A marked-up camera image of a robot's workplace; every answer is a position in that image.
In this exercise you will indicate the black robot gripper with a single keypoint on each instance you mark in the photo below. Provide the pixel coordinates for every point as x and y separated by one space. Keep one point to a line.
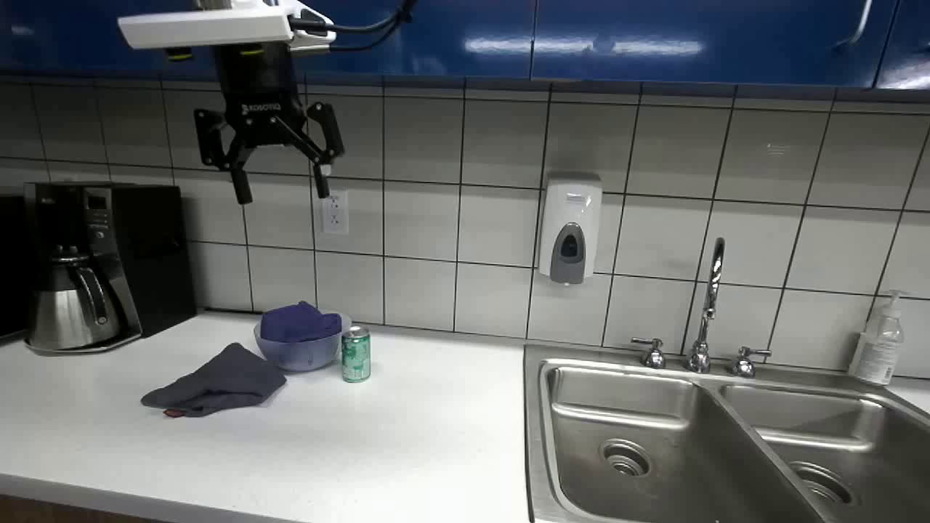
264 107

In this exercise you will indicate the blue towel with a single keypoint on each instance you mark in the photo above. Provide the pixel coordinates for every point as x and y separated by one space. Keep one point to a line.
297 322

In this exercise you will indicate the translucent blue bowl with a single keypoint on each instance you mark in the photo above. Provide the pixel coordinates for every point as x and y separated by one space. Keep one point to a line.
303 356

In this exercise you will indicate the green soda can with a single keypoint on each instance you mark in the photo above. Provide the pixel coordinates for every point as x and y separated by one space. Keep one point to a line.
355 357

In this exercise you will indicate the black steel coffee maker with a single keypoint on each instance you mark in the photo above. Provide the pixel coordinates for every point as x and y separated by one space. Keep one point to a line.
111 266

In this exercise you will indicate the dark grey cloth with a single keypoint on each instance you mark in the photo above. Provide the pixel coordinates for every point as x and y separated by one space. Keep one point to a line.
230 378

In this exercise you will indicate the black microwave oven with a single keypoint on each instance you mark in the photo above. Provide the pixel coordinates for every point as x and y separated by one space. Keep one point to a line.
15 266

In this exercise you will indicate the blue upper cabinets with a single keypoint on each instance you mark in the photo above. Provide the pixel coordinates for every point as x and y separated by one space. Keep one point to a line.
874 44

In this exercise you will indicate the stainless steel double sink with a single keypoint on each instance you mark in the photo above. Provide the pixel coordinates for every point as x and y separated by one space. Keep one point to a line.
613 440

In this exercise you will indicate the chrome sink faucet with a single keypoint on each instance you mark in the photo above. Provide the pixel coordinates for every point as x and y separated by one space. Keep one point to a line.
746 363

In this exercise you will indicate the clear soap bottle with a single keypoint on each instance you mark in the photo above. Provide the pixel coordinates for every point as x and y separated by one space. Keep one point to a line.
880 344

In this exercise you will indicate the white wall power outlet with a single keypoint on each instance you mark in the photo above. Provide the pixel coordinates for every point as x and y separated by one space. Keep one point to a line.
336 212

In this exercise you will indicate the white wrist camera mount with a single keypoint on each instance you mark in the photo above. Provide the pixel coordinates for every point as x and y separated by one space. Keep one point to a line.
241 22

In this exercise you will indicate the white wall soap dispenser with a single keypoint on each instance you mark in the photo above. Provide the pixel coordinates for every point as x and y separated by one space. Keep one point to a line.
570 227

